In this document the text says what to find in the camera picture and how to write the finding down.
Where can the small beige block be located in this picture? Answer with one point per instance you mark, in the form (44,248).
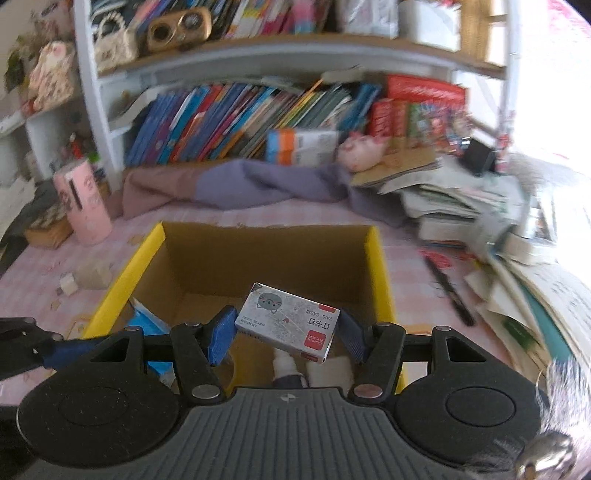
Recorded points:
(69,284)

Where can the white woven basket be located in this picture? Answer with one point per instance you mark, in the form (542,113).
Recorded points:
(115,46)

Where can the grey and red staple box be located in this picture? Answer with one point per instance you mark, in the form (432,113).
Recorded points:
(286,321)

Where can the row of colourful books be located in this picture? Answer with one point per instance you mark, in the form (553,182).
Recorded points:
(221,124)

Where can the white storage box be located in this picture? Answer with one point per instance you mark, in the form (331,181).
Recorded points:
(429,25)

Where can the pink cylindrical container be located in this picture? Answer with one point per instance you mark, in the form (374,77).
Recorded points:
(85,207)

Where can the brown paper envelope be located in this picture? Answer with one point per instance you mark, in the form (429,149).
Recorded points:
(397,168)

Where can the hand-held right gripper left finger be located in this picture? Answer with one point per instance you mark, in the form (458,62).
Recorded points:
(221,334)

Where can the floral fabric bag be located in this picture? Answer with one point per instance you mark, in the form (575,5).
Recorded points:
(53,76)

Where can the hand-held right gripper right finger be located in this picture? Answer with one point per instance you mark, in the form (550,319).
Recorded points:
(353,339)

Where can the small white bottle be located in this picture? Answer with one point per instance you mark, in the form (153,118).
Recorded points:
(286,369)

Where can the small red book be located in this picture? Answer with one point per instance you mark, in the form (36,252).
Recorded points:
(382,117)

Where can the large red book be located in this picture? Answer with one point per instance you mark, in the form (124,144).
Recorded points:
(425,92)

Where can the black pen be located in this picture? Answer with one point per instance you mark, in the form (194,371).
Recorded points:
(450,290)

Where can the purple cloth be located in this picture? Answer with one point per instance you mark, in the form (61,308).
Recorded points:
(231,184)

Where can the messy stack of papers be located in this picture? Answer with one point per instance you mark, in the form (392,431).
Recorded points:
(521,286)

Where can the grey fluffy sleeve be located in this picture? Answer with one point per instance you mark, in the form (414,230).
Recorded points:
(563,397)

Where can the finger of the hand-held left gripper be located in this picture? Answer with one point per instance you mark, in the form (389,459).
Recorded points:
(69,353)

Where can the wooden radio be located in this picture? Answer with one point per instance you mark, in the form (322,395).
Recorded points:
(180,27)

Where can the blue packet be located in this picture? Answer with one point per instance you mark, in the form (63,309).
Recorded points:
(150,323)

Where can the colourful illustrated book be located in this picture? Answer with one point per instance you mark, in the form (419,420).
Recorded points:
(436,124)

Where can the yellow cardboard box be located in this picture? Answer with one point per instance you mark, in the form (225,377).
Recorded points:
(258,258)

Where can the black box device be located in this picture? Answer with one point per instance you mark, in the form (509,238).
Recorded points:
(478,157)

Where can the white charger adapter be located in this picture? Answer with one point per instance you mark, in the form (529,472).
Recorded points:
(330,374)

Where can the pink plush pig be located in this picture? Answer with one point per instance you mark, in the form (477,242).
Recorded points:
(362,150)

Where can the white bookshelf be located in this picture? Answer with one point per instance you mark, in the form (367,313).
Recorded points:
(99,92)

